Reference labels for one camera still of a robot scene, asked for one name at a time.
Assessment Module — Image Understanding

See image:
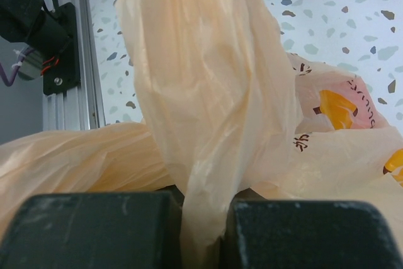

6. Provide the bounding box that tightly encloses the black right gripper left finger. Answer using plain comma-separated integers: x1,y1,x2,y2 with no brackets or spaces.
1,186,184,268

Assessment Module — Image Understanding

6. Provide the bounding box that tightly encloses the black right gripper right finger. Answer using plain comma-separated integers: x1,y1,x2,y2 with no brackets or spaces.
219,199,402,268

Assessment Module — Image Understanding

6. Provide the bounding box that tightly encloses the banana print plastic bag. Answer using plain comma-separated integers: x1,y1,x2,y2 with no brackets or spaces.
1,0,402,268

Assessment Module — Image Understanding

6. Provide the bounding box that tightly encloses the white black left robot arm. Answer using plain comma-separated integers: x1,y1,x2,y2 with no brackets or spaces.
1,0,70,57

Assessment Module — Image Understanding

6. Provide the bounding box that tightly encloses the aluminium table frame rail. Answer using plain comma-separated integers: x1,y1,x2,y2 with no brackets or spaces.
43,0,106,130

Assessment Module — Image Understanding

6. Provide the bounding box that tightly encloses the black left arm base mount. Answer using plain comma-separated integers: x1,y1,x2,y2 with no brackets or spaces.
41,0,81,96

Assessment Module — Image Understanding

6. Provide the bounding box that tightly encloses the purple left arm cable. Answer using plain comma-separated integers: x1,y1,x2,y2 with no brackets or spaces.
0,47,35,88

